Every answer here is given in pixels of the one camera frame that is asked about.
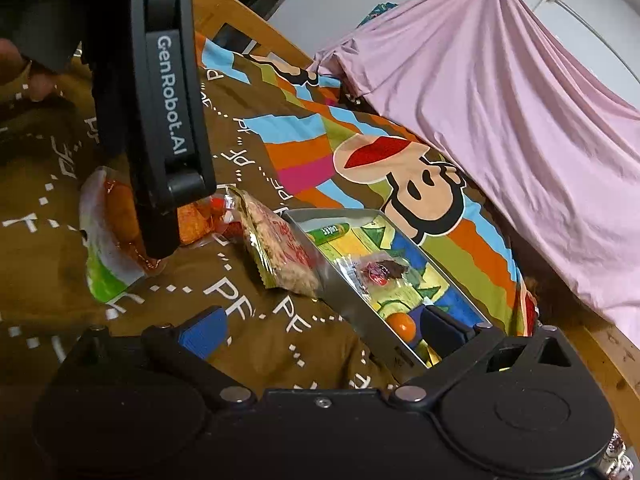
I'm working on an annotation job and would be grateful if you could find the orange snack bag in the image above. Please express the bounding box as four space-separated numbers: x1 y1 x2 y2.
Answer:
79 165 239 304

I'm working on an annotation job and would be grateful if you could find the dark framed window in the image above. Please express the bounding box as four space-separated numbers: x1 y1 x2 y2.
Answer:
210 0 299 56

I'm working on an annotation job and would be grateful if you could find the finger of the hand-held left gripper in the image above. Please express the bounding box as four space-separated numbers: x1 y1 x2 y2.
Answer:
136 204 181 261

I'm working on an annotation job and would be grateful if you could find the wooden bed frame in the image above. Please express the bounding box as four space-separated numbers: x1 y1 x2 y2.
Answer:
187 0 640 442

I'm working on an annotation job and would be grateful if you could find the red snack packet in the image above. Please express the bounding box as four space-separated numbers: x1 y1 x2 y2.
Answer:
332 255 416 291

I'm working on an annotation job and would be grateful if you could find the teal wall poster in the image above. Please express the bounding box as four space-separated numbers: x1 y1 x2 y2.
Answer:
357 2 401 29

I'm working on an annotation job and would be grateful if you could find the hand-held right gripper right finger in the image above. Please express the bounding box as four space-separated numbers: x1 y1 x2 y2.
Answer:
389 305 569 409

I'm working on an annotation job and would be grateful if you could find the green sausage stick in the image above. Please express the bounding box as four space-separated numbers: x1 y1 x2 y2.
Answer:
305 220 351 246

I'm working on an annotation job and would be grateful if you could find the tangerine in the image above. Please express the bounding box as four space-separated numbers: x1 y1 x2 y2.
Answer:
386 312 417 345

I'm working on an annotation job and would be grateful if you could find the pink bed sheet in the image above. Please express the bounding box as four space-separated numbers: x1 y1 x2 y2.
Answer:
312 0 640 337

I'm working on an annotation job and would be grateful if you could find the person's left hand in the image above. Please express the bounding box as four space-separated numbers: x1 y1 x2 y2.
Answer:
0 37 59 104

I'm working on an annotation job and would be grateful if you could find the rice cracker snack packet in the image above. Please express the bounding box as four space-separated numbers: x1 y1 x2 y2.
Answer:
227 186 326 299

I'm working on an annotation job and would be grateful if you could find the metal tray with dinosaur print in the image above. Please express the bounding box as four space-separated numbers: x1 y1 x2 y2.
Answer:
280 207 494 372

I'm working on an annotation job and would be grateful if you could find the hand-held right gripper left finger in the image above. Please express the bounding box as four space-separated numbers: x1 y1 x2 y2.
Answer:
71 306 255 409

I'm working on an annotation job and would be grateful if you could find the brown monkey printed blanket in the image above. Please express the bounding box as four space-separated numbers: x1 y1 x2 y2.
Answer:
0 30 539 461

